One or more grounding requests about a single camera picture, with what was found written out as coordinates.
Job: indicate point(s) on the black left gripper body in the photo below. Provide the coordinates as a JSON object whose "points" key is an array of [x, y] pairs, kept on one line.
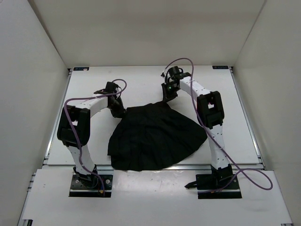
{"points": [[118, 104]]}

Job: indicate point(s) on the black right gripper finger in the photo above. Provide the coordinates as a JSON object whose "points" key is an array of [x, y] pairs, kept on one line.
{"points": [[172, 96], [165, 97]]}

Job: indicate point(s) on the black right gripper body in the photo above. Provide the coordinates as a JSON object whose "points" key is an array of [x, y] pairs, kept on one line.
{"points": [[170, 87]]}

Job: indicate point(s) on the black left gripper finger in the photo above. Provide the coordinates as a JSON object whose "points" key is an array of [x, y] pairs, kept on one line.
{"points": [[116, 113], [122, 112]]}

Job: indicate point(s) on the black pleated skirt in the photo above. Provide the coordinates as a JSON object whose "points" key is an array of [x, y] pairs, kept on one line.
{"points": [[153, 137]]}

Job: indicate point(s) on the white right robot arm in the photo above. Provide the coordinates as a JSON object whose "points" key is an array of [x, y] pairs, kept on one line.
{"points": [[210, 114]]}

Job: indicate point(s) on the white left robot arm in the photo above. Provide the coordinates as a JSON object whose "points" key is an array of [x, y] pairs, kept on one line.
{"points": [[75, 125]]}

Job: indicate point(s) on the blue label sticker right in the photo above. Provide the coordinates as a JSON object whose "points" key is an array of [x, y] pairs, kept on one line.
{"points": [[220, 67]]}

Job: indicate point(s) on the blue label sticker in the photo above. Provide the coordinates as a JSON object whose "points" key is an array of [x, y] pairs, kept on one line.
{"points": [[80, 68], [220, 67]]}

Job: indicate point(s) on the blue label sticker left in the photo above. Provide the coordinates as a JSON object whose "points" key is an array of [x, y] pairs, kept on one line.
{"points": [[80, 68]]}

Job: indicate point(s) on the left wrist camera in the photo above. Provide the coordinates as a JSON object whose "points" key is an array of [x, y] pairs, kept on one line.
{"points": [[111, 88]]}

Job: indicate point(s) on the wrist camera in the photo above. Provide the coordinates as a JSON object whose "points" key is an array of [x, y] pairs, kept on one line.
{"points": [[174, 72], [111, 88]]}

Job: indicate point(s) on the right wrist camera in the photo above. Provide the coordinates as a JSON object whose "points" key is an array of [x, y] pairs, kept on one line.
{"points": [[174, 72]]}

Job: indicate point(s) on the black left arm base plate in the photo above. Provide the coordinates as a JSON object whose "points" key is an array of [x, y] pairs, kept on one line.
{"points": [[90, 185]]}

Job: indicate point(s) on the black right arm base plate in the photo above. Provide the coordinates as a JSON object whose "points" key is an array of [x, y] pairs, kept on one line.
{"points": [[220, 184]]}

